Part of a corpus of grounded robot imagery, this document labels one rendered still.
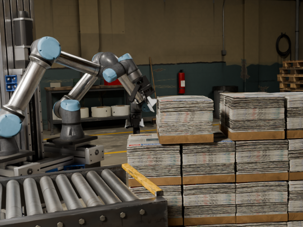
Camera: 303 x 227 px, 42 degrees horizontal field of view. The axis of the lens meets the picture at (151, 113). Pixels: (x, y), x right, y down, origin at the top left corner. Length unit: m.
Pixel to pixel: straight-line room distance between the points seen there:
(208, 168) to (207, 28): 7.67
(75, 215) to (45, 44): 1.00
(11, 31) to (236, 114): 1.33
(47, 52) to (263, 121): 1.17
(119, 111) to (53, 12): 2.46
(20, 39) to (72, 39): 6.33
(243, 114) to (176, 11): 7.34
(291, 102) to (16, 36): 1.55
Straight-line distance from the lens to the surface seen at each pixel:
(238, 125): 2.16
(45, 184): 1.62
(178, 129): 2.08
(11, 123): 1.97
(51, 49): 2.02
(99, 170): 1.77
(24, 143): 2.35
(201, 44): 9.57
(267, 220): 2.33
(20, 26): 2.35
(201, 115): 2.09
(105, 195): 1.44
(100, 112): 8.09
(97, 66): 2.28
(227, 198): 2.23
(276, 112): 2.21
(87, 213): 1.27
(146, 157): 2.12
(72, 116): 2.44
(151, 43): 9.07
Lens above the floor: 1.24
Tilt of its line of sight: 7 degrees down
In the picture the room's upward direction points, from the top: 2 degrees counter-clockwise
